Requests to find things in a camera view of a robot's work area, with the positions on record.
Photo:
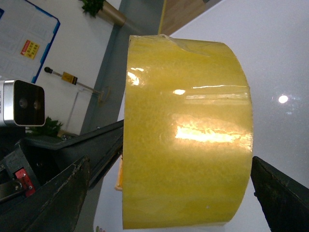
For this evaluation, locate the yellow tape roll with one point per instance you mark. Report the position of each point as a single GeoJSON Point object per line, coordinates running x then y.
{"type": "Point", "coordinates": [188, 133]}

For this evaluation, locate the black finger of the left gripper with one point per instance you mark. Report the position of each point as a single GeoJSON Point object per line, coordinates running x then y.
{"type": "Point", "coordinates": [102, 146]}

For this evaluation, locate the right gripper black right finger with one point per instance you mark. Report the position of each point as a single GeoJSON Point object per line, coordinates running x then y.
{"type": "Point", "coordinates": [284, 201]}

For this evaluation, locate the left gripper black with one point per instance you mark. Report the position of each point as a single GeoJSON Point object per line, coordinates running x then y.
{"type": "Point", "coordinates": [24, 170]}

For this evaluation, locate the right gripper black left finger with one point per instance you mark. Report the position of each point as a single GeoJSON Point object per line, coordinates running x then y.
{"type": "Point", "coordinates": [55, 207]}

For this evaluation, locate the potted plant in gold pot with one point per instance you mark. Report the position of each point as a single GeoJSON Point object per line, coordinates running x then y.
{"type": "Point", "coordinates": [103, 9]}

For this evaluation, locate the blue framed wall board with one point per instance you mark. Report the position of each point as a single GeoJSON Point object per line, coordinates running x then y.
{"type": "Point", "coordinates": [26, 35]}

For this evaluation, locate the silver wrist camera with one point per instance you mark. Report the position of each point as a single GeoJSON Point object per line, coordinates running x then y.
{"type": "Point", "coordinates": [22, 104]}

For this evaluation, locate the yellow wicker basket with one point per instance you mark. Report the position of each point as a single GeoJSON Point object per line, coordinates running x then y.
{"type": "Point", "coordinates": [119, 181]}

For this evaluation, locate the stanchion post with yellow sign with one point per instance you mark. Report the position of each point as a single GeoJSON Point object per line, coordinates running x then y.
{"type": "Point", "coordinates": [102, 95]}

